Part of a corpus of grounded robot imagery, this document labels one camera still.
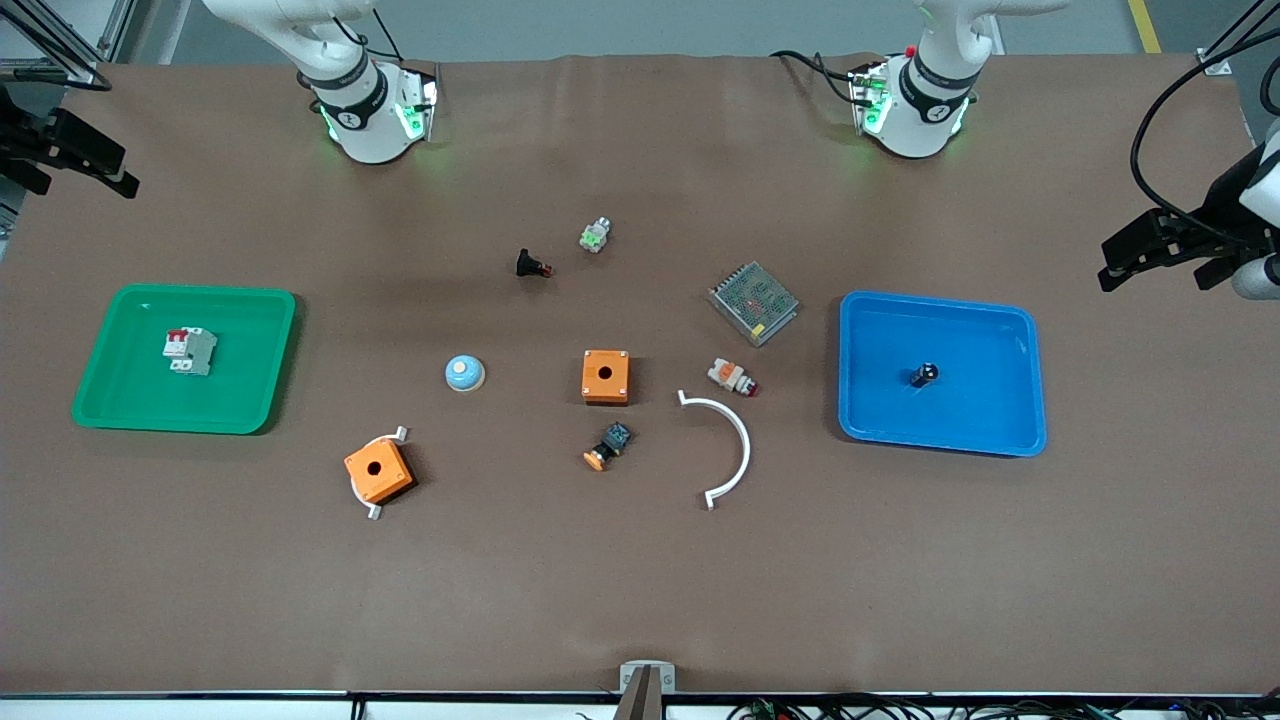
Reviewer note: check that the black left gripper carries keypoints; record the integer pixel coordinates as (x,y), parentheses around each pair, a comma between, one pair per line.
(1203,229)

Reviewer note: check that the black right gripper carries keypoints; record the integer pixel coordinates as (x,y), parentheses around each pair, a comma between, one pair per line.
(22,142)

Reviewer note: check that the grey red circuit breaker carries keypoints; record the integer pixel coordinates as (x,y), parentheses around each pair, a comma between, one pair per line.
(190,352)

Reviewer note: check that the black cylindrical capacitor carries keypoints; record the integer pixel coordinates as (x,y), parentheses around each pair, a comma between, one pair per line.
(924,375)

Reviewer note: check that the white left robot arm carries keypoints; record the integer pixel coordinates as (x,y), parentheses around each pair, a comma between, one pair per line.
(915,125)

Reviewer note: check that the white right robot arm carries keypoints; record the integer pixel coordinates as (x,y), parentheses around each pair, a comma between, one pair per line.
(370,130)

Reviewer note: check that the blue plastic tray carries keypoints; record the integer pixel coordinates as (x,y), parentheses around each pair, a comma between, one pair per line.
(980,400)

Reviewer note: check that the green plastic tray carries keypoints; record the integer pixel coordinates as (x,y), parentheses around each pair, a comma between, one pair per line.
(240,400)

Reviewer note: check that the metal mesh power supply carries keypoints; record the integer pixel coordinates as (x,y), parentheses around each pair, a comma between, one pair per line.
(754,302)

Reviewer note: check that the orange button box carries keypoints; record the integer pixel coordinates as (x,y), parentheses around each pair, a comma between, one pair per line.
(378,472)
(606,378)

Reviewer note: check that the blue round buzzer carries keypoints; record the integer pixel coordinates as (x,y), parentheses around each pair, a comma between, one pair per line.
(464,374)

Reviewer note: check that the red orange indicator lamp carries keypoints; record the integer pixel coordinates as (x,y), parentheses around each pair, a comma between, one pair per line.
(730,376)

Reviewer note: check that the orange black push button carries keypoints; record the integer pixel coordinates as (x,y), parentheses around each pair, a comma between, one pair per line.
(610,443)

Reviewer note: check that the brown table mat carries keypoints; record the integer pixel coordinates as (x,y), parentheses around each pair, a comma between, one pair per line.
(640,580)

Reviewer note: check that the aluminium frame profile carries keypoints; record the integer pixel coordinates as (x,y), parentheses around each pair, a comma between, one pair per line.
(60,45)
(1235,45)

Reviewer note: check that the white curved plastic bracket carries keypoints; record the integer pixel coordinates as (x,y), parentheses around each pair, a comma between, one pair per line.
(745,445)
(373,513)

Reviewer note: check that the black red push switch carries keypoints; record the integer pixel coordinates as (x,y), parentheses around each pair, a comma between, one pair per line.
(527,263)

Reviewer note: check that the green white push switch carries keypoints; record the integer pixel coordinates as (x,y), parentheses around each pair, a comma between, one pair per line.
(595,236)

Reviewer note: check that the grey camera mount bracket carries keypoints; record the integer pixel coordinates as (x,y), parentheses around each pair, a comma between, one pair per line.
(646,685)

